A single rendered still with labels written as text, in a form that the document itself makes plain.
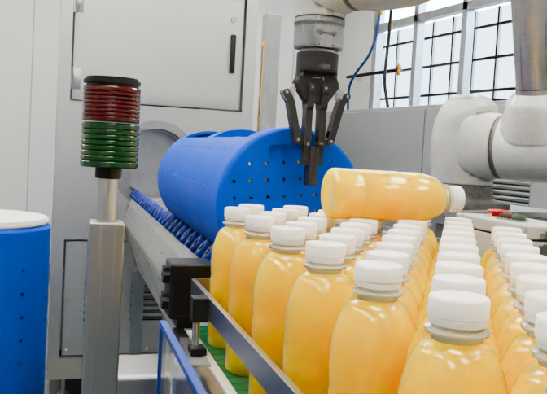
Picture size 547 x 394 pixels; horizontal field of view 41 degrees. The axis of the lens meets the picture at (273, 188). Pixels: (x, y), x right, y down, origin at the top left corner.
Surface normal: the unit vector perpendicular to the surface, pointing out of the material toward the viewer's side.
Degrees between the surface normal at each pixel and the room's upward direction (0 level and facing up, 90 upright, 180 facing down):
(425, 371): 69
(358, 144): 90
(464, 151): 95
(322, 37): 90
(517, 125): 102
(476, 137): 82
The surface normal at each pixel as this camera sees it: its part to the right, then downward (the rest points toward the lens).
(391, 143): -0.92, -0.03
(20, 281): 0.84, 0.07
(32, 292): 0.95, 0.07
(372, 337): -0.18, -0.20
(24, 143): 0.39, 0.07
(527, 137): -0.67, 0.25
